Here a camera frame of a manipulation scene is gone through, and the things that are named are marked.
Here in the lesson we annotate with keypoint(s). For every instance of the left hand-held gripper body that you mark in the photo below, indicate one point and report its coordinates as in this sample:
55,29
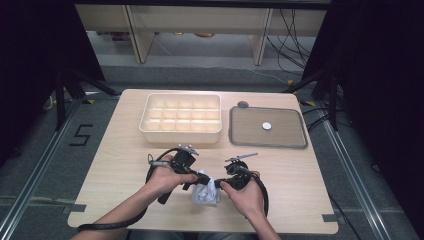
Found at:
184,160

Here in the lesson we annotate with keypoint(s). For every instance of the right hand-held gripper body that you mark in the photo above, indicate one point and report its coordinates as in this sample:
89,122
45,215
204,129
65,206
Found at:
239,178

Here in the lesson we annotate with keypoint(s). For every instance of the clear plastic bag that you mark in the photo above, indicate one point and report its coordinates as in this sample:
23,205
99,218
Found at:
206,195

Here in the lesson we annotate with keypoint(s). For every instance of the cream divided storage box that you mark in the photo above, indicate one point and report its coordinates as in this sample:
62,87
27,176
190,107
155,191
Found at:
181,136

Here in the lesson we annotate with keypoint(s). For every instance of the person's left hand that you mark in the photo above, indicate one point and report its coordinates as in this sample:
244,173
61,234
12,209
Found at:
165,180

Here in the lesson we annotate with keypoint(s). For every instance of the person's right hand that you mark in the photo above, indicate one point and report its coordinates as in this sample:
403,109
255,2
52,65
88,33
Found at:
248,200

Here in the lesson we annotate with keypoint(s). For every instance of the small white round object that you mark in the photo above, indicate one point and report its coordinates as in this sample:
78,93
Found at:
266,125

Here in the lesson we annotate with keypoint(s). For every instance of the small brown round object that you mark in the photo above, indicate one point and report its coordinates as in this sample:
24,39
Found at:
242,104

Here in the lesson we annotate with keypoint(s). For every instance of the grey tape strip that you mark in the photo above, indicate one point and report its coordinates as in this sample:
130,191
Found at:
330,218
75,208

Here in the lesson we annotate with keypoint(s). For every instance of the black tripod stand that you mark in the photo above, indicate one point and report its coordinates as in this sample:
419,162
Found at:
333,100
60,100

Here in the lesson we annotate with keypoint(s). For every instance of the yellow object under desk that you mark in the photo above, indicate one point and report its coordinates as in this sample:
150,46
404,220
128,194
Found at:
204,34

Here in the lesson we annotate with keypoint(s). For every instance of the light wooden desk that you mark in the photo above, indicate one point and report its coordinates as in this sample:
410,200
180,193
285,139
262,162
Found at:
200,18

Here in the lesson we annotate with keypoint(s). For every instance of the dark curtain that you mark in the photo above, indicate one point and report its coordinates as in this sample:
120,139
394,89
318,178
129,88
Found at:
26,66
383,83

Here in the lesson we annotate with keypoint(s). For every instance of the aluminium floor rail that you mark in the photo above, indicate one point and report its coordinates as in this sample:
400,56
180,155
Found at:
33,180
360,193

